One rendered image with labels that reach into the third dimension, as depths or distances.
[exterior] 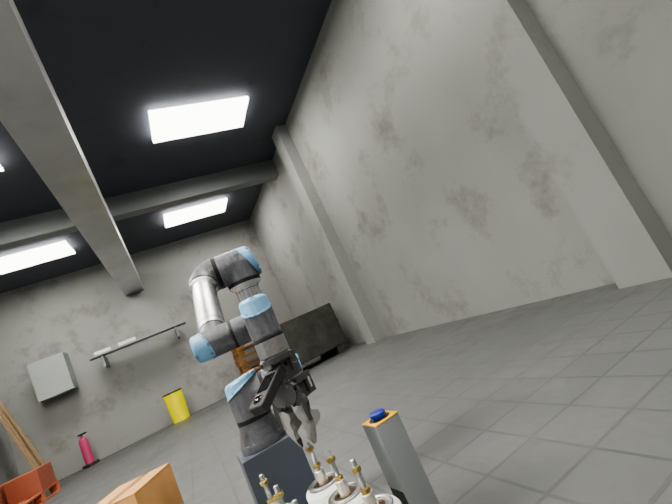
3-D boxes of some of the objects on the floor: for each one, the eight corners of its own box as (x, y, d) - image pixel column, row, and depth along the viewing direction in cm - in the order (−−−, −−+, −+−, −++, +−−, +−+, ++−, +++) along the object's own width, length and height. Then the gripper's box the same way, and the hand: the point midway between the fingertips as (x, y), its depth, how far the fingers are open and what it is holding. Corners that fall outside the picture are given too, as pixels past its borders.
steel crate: (352, 347, 605) (331, 301, 617) (289, 380, 556) (267, 329, 568) (332, 352, 688) (314, 311, 700) (276, 381, 638) (257, 336, 650)
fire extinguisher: (101, 460, 681) (90, 429, 689) (98, 462, 659) (87, 430, 667) (84, 468, 669) (74, 436, 678) (81, 471, 647) (70, 438, 656)
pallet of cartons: (-8, 524, 496) (-17, 492, 502) (61, 488, 530) (52, 460, 536) (-61, 562, 390) (-71, 522, 396) (30, 515, 424) (19, 478, 430)
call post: (418, 554, 89) (361, 425, 93) (439, 534, 92) (383, 411, 97) (437, 566, 82) (375, 427, 87) (458, 544, 86) (398, 412, 91)
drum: (191, 414, 751) (181, 387, 760) (191, 416, 719) (181, 387, 728) (172, 424, 735) (162, 396, 744) (172, 426, 703) (161, 396, 712)
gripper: (303, 343, 94) (340, 426, 91) (272, 357, 99) (305, 436, 96) (283, 353, 86) (322, 444, 83) (250, 368, 91) (285, 455, 88)
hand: (304, 440), depth 87 cm, fingers open, 3 cm apart
